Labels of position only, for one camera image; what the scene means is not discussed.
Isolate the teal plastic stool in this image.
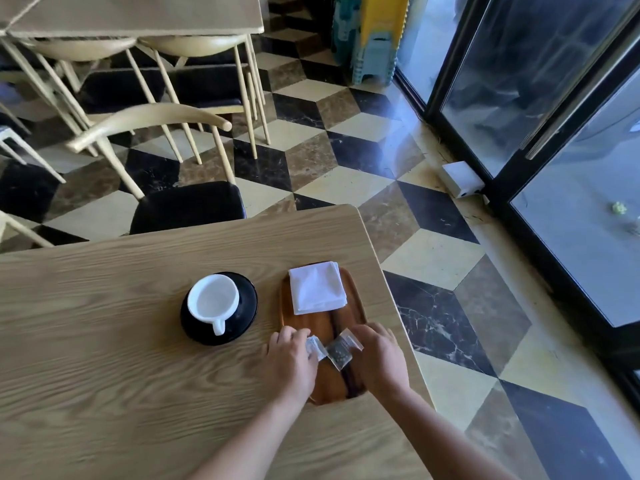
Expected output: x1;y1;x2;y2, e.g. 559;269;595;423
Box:
332;0;364;66

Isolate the person's right hand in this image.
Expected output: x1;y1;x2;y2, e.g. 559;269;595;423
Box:
346;322;411;398

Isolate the white folded napkin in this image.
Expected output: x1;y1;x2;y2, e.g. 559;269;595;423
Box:
288;261;348;316

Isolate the clear tea sachet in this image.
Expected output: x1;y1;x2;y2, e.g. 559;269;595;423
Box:
305;329;365;372

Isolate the white box device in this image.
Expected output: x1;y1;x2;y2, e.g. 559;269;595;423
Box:
441;161;486;200

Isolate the light wooden table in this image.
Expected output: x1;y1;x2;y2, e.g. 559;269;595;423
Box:
0;0;265;38

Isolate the person's left forearm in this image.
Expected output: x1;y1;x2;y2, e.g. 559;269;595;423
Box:
189;394;312;480

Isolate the person's left hand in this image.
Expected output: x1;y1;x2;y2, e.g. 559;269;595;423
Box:
260;326;319;403

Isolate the cream chair frame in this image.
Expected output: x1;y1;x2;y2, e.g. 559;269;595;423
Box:
0;210;55;251

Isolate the white ceramic cup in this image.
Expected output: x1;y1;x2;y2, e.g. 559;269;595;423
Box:
187;274;240;337

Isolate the brown wooden tray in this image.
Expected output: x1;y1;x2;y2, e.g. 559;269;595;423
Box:
279;262;372;406

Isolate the person's right forearm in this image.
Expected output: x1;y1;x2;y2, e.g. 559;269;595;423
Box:
376;387;507;480

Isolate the grey-green plastic stool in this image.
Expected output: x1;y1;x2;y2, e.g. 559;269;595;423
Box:
350;37;397;88

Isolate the metal door handle bar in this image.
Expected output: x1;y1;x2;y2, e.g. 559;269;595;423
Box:
524;24;640;161

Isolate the black framed glass door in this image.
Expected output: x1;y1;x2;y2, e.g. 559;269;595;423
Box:
395;0;640;188
487;40;640;410

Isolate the black saucer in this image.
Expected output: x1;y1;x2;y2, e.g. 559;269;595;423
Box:
180;272;259;346

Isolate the cream chair with black seat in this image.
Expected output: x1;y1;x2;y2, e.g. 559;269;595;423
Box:
66;102;247;236
137;34;271;159
1;37;203;166
0;102;67;210

